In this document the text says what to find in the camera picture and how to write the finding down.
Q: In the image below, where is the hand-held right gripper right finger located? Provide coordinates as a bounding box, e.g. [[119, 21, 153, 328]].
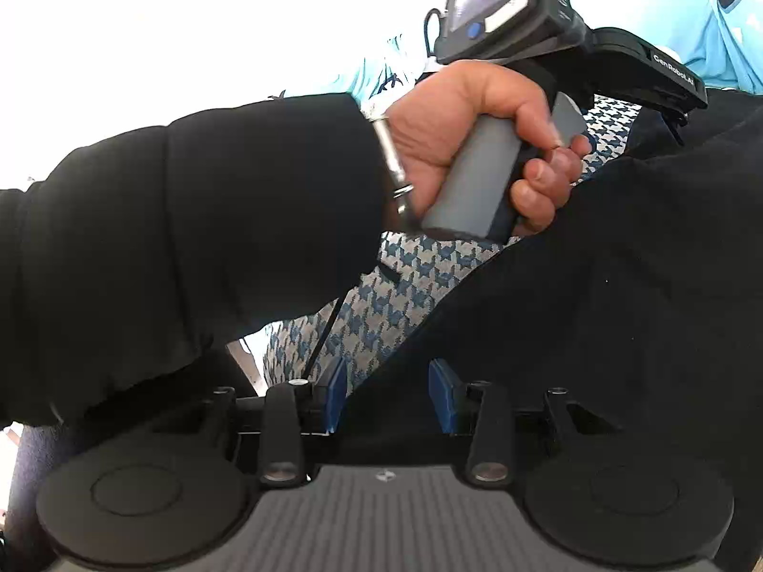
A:
[[428, 359, 624, 485]]

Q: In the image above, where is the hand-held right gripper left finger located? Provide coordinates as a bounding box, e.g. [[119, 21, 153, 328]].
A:
[[149, 360, 350, 487]]

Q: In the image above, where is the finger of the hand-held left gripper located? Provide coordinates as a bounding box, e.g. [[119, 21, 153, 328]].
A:
[[654, 98, 704, 145]]

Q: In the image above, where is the black t-shirt with red print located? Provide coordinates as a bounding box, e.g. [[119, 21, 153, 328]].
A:
[[337, 88, 763, 572]]

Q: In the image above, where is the person's left hand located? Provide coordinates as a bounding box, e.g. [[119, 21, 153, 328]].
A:
[[381, 60, 594, 238]]

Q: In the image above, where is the houndstooth sofa seat cover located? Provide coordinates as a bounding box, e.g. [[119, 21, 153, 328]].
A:
[[262, 92, 641, 394]]

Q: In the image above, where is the blue printed sofa cover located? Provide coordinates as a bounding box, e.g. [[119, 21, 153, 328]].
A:
[[334, 0, 763, 102]]

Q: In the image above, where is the silver bracelet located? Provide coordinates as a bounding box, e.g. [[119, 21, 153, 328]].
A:
[[370, 116, 418, 221]]

